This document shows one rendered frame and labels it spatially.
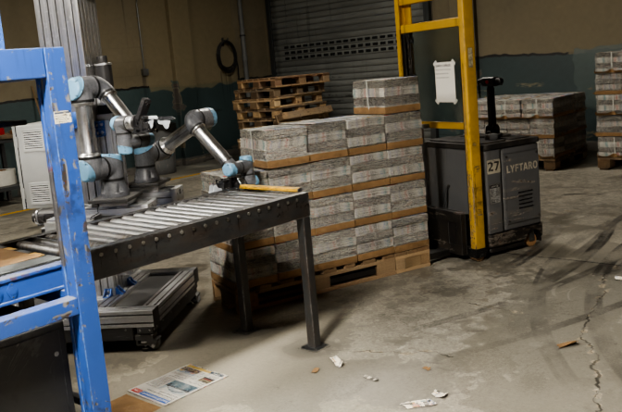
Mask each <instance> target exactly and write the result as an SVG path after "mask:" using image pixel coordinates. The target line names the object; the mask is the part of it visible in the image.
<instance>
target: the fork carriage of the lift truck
mask: <svg viewBox="0 0 622 412"><path fill-rule="evenodd" d="M424 213H427V215H428V222H427V223H428V225H427V226H428V232H429V234H428V236H429V247H430V248H434V249H436V248H440V247H442V248H445V249H449V252H450V253H452V254H456V255H460V256H463V255H468V251H467V220H466V212H462V211H457V210H452V209H447V208H442V207H436V206H427V212H424Z"/></svg>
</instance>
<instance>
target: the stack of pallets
mask: <svg viewBox="0 0 622 412"><path fill-rule="evenodd" d="M315 76H318V77H319V81H314V78H313V77H315ZM329 79H330V73H329V72H323V73H311V74H300V75H289V76H279V77H270V78H260V79H251V80H241V81H237V83H238V90H237V91H234V93H235V100H234V101H232V103H233V110H235V111H236V113H237V120H238V124H239V129H241V130H242V129H247V128H254V127H263V126H272V125H277V122H276V120H275V117H274V116H276V115H278V114H280V113H283V112H289V111H292V109H293V108H295V110H301V109H307V108H310V105H317V107H319V106H325V105H326V104H327V101H322V92H325V90H324V85H325V83H324V82H326V81H329ZM248 82H252V83H253V87H249V84H248ZM308 86H314V88H315V91H313V92H308ZM290 89H292V93H291V90H290ZM268 92H269V94H268ZM245 93H251V97H245ZM308 95H312V101H305V96H308ZM290 98H291V99H292V101H291V102H288V103H287V102H286V99H290ZM266 102H269V104H266ZM244 103H250V106H248V107H244ZM270 112H271V113H270ZM247 113H253V116H251V117H247ZM272 121H273V122H272ZM249 122H254V123H255V125H252V126H249Z"/></svg>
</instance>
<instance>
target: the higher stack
mask: <svg viewBox="0 0 622 412"><path fill-rule="evenodd" d="M353 84H354V85H353V98H354V106H355V107H368V109H369V108H370V107H389V106H403V105H411V104H418V103H419V102H420V97H419V92H418V76H409V77H400V78H398V77H396V78H383V79H374V80H364V81H353ZM419 114H420V112H419V111H415V110H412V111H405V112H398V113H391V114H360V115H363V116H366V115H369V116H383V117H384V129H385V130H384V131H385V143H394V142H400V141H406V140H412V139H418V138H422V130H421V128H422V127H421V126H422V124H421V120H422V119H421V117H420V115H419ZM421 147H422V146H421V145H412V146H407V147H401V148H395V149H389V150H382V151H386V154H387V155H386V156H387V160H386V161H387V168H388V170H389V176H388V177H389V178H393V177H398V176H404V175H409V174H415V173H420V172H424V162H423V156H422V155H423V154H422V148H421ZM424 183H425V181H424V180H421V179H419V180H414V181H404V182H399V183H394V184H387V186H390V198H391V200H390V201H391V212H396V211H401V210H406V209H410V208H415V207H420V206H425V205H426V202H427V201H426V187H425V184H424ZM389 220H390V221H391V225H392V235H393V246H398V245H403V244H407V243H414V242H418V241H422V240H427V239H428V238H429V236H428V234H429V232H428V226H427V225H428V223H427V222H428V215H427V213H424V212H422V213H418V214H414V215H409V216H405V217H400V218H393V219H389ZM392 254H393V256H394V257H395V271H396V274H399V273H403V272H407V271H410V270H413V269H417V268H424V267H427V266H430V257H429V246H428V245H425V246H421V247H418V248H414V249H410V250H405V251H402V252H398V253H392Z"/></svg>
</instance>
